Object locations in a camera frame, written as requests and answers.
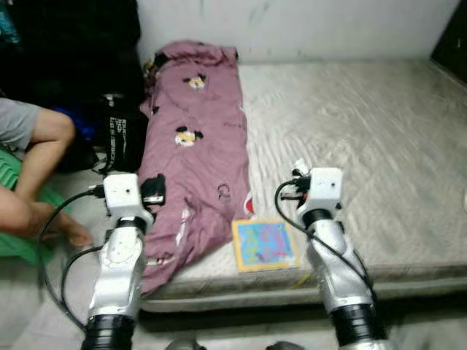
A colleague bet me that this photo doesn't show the blue yellow-edged children's book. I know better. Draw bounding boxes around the blue yellow-edged children's book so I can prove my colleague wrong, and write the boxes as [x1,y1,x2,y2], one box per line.
[231,217,301,273]

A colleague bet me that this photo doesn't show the purple cartoon print blanket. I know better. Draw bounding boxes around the purple cartoon print blanket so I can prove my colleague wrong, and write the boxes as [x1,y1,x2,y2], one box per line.
[138,39,254,297]

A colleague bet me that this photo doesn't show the black bag white lettering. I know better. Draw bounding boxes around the black bag white lettering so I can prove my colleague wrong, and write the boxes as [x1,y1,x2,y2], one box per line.
[94,93,151,174]

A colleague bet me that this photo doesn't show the grey patterned mattress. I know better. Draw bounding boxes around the grey patterned mattress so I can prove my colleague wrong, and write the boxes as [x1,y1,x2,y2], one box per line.
[142,58,467,315]

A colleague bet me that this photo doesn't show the blue cloth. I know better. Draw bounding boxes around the blue cloth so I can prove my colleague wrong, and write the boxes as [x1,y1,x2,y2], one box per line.
[54,105,97,144]

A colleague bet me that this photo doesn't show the seated person bare legs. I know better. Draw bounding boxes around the seated person bare legs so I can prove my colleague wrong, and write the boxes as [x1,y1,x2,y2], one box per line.
[0,95,95,253]

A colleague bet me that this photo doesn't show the green plastic stool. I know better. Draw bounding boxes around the green plastic stool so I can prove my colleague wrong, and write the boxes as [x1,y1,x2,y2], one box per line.
[0,149,67,265]

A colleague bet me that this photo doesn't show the grey left robot leg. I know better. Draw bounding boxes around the grey left robot leg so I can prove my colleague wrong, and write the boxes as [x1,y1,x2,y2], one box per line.
[166,336,207,350]

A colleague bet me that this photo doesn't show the grey robot leg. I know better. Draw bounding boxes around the grey robot leg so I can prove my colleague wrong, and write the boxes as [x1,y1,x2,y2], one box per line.
[166,336,207,350]
[266,341,306,350]

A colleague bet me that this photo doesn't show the grey right robot leg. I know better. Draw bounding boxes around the grey right robot leg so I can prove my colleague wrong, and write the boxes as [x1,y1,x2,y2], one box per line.
[266,341,306,350]

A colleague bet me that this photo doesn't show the large black luggage pile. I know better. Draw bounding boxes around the large black luggage pile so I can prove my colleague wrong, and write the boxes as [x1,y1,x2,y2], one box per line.
[0,0,145,110]

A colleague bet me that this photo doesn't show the dark tufted headboard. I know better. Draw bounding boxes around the dark tufted headboard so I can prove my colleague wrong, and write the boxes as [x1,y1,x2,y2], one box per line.
[430,0,467,82]

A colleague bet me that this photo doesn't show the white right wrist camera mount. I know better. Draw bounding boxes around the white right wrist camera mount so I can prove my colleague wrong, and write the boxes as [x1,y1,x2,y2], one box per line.
[307,167,344,213]

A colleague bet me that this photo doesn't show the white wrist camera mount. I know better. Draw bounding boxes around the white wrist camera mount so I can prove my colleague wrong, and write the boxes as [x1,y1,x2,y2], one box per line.
[103,172,144,220]
[307,167,344,213]

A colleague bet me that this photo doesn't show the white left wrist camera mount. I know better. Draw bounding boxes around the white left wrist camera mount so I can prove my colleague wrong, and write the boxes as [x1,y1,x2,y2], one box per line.
[103,172,144,220]

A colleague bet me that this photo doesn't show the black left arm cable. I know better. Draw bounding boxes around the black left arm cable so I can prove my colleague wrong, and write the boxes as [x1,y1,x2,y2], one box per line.
[37,185,107,333]

